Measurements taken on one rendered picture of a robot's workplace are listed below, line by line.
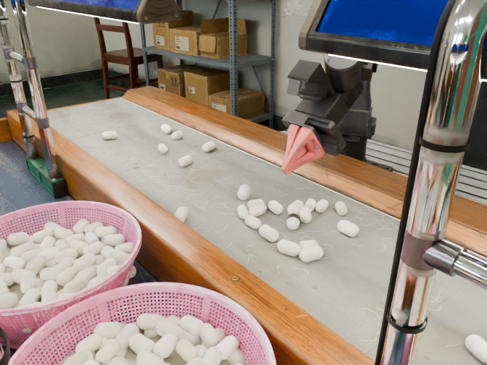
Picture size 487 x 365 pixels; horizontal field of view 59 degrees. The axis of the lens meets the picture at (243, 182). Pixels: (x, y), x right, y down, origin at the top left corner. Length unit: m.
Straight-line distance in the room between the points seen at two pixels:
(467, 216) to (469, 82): 0.54
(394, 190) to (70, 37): 4.78
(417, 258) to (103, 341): 0.38
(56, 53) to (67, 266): 4.68
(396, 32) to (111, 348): 0.43
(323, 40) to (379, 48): 0.07
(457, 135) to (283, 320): 0.32
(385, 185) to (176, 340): 0.48
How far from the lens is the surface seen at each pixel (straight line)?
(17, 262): 0.71
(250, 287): 0.55
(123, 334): 0.54
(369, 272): 0.64
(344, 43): 0.45
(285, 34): 3.28
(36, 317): 0.59
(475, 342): 0.55
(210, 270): 0.58
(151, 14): 0.78
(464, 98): 0.25
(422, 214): 0.28
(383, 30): 0.43
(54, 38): 5.26
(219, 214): 0.75
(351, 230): 0.70
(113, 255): 0.68
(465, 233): 0.75
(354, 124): 1.06
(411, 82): 2.80
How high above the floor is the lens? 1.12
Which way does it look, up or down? 26 degrees down
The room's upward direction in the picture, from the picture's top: straight up
